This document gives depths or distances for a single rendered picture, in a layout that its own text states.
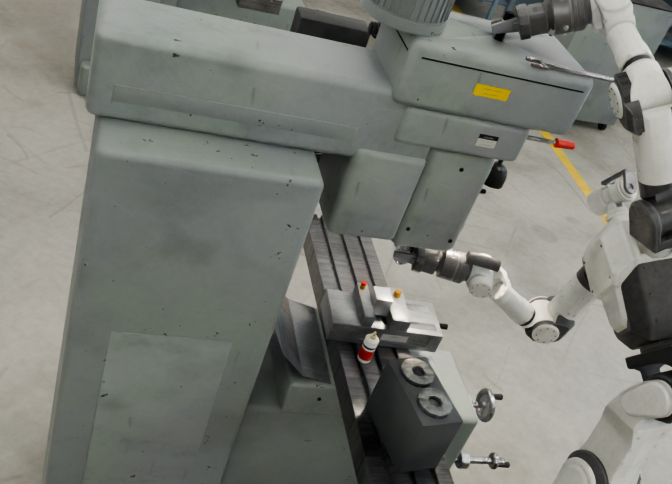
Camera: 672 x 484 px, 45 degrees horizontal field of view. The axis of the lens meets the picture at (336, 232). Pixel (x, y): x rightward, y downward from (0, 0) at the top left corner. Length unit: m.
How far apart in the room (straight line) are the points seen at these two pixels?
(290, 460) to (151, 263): 0.97
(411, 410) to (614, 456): 0.52
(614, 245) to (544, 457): 1.93
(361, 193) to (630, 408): 0.82
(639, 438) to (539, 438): 1.75
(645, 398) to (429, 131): 0.80
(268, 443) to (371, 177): 0.97
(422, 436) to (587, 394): 2.29
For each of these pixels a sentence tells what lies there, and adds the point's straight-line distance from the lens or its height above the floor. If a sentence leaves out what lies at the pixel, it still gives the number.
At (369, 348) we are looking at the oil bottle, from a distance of 2.32.
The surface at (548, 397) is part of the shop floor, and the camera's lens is 4.10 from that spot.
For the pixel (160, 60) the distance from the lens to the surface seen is 1.75.
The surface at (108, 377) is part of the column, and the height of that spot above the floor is 0.89.
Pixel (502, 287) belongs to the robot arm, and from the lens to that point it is 2.37.
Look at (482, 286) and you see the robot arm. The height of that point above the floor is 1.24.
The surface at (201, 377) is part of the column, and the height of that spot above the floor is 0.91.
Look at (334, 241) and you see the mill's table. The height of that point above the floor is 0.92.
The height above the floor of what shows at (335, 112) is 1.68.
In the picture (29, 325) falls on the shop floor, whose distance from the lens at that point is 3.53.
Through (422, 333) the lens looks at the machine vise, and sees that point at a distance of 2.44.
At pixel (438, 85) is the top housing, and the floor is 1.80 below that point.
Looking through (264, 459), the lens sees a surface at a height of 0.49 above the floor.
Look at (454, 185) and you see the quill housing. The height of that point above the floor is 1.53.
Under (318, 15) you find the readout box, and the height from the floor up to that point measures 1.73.
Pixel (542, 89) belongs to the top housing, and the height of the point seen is 1.84.
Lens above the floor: 2.49
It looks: 34 degrees down
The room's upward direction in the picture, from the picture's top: 21 degrees clockwise
